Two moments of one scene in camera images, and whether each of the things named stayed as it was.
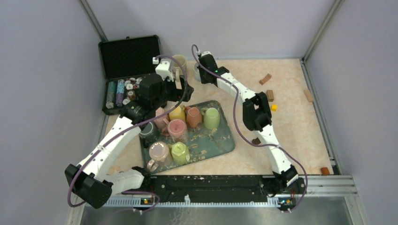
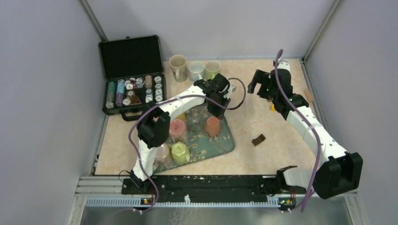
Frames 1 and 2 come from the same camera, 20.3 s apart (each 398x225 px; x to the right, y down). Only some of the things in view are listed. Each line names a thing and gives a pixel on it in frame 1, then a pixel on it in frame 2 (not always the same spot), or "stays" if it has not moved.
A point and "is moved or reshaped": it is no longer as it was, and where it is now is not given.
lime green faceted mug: x=180 y=153 stays
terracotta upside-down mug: x=194 y=116 to x=212 y=126
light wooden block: x=308 y=95 stays
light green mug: x=211 y=118 is moved or reshaped
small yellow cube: x=274 y=108 stays
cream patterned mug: x=178 y=71 stays
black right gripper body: x=203 y=74 to x=274 y=95
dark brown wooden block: x=256 y=141 stays
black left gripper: x=176 y=90 to x=218 y=113
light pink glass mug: x=159 y=152 stays
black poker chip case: x=125 y=61 stays
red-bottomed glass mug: x=176 y=129 stays
